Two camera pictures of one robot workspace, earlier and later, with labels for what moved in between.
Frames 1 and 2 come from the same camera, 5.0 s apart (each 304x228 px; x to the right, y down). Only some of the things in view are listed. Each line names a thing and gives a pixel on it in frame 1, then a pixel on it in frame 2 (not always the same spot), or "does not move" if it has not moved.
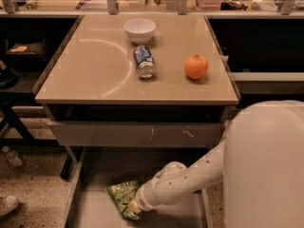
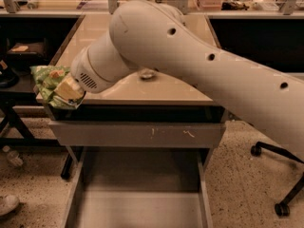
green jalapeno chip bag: (123, 193) to (47, 78)
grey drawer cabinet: (93, 96) does not move
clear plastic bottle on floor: (12, 156) does not move
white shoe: (9, 204) does not move
